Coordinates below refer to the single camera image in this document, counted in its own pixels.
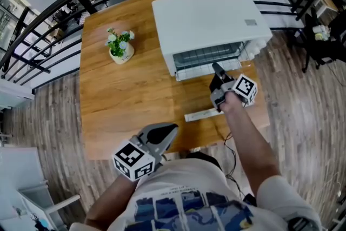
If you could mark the white pot with green plant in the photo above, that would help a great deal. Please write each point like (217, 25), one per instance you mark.
(121, 55)

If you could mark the white toaster oven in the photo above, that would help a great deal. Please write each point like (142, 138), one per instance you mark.
(205, 16)

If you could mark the large glass window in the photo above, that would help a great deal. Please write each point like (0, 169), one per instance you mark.
(8, 21)

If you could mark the white desk frame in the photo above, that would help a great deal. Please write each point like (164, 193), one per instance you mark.
(65, 201)

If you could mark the pale yellow white bundle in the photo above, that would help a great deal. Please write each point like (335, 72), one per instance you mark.
(320, 32)

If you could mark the white cabinet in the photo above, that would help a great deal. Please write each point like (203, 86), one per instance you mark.
(19, 167)

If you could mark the person's right forearm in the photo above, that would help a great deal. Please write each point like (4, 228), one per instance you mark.
(248, 148)

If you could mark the black office chair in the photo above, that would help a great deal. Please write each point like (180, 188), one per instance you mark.
(324, 48)

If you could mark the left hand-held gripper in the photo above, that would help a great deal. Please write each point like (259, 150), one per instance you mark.
(132, 162)

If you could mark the person's left forearm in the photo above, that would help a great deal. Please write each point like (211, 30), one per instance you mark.
(113, 203)

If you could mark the brown cardboard box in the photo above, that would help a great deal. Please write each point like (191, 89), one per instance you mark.
(58, 33)

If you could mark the wooden desk with white frame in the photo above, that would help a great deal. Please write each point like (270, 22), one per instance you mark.
(328, 2)

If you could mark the person's white printed shirt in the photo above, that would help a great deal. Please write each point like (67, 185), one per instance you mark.
(189, 178)

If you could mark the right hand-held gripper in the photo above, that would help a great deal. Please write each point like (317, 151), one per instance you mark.
(244, 89)

